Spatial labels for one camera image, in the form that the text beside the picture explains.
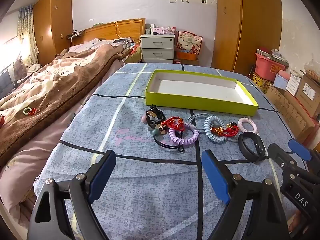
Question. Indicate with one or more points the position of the wooden headboard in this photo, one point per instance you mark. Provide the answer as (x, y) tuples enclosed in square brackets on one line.
[(112, 28)]

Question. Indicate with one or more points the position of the black wristband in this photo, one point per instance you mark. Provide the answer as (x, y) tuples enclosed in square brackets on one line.
[(243, 146)]

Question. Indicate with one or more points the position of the black hair claw tie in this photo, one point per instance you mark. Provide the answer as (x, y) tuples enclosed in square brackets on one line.
[(153, 116)]

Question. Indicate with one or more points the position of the pink lidded box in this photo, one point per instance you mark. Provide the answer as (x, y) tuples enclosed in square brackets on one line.
[(282, 80)]

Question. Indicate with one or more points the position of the brown teddy bear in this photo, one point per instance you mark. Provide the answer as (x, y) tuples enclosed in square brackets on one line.
[(18, 67)]

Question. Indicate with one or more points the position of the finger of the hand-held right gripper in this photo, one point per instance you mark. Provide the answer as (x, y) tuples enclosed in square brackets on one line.
[(281, 157), (300, 150)]

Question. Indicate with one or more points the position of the patterned curtain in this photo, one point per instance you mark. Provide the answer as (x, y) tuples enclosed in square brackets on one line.
[(26, 35)]

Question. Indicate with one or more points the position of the brown blanket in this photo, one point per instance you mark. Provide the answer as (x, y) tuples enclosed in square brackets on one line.
[(62, 85)]

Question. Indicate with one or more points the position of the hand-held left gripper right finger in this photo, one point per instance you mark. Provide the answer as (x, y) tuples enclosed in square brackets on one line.
[(215, 175)]

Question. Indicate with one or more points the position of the red gift bag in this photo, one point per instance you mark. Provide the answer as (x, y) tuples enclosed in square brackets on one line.
[(189, 42)]

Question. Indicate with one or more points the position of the large wooden wardrobe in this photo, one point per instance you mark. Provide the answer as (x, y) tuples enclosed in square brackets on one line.
[(250, 25)]

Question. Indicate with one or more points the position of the white carton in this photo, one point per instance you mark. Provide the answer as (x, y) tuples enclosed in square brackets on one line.
[(293, 85)]

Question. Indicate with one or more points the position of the grey nightstand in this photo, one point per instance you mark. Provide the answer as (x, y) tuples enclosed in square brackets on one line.
[(157, 48)]

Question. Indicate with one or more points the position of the blue plaid bedsheet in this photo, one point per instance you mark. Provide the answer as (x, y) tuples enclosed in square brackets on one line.
[(150, 180)]

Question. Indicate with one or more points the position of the orange box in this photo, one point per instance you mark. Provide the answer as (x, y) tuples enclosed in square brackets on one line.
[(186, 55)]

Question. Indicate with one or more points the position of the yellow patterned box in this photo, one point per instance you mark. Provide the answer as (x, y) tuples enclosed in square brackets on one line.
[(260, 81)]

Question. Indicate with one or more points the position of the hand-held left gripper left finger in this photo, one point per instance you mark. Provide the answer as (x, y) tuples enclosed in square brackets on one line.
[(100, 177)]

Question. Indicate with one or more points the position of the yellow-green cardboard box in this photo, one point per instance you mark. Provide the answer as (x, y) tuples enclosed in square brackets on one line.
[(200, 93)]

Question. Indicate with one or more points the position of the pink plastic bucket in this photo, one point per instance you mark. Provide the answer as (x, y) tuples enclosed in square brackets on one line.
[(267, 63)]

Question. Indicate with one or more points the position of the red drink can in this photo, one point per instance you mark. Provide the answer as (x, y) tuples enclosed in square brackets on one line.
[(177, 61)]

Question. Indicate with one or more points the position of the black gold bead charm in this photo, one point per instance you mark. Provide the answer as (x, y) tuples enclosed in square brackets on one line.
[(233, 124)]

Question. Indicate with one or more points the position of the small brown cardboard box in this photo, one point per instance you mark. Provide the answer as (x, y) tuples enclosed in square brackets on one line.
[(191, 62)]

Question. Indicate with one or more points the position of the labelled cardboard box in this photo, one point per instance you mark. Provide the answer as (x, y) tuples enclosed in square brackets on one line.
[(308, 92)]

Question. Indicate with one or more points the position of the long low cardboard box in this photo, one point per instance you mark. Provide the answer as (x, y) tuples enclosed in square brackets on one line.
[(287, 110)]

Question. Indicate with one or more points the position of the red knot ornament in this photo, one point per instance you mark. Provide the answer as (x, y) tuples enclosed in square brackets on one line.
[(228, 131)]

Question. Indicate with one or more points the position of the narrow wooden wardrobe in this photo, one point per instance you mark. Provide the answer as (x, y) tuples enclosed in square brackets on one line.
[(52, 25)]

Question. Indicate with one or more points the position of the person's right hand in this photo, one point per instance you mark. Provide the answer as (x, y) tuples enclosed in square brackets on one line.
[(297, 221)]

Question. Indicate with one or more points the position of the clear bag of food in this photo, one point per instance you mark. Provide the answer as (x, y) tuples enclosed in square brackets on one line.
[(312, 71)]

